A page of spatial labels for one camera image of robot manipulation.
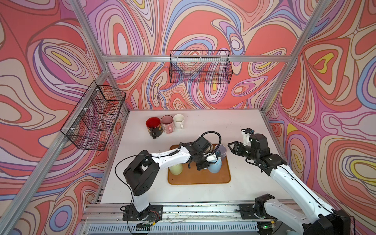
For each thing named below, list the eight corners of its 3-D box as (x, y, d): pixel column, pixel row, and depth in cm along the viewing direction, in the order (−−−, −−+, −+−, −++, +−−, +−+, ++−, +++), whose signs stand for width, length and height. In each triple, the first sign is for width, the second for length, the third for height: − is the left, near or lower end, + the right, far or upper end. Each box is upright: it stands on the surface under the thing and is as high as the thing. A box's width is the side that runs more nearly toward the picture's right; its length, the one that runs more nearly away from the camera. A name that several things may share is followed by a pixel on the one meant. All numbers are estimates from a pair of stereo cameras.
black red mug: (147, 140, 103) (143, 131, 95) (150, 126, 111) (147, 116, 103) (161, 140, 103) (159, 131, 95) (163, 126, 111) (161, 116, 103)
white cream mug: (174, 133, 107) (172, 124, 99) (175, 122, 114) (173, 113, 106) (184, 133, 107) (183, 124, 99) (184, 122, 114) (184, 113, 106)
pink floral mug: (161, 137, 104) (159, 127, 96) (163, 124, 112) (161, 114, 103) (173, 137, 104) (172, 127, 96) (174, 124, 112) (173, 114, 103)
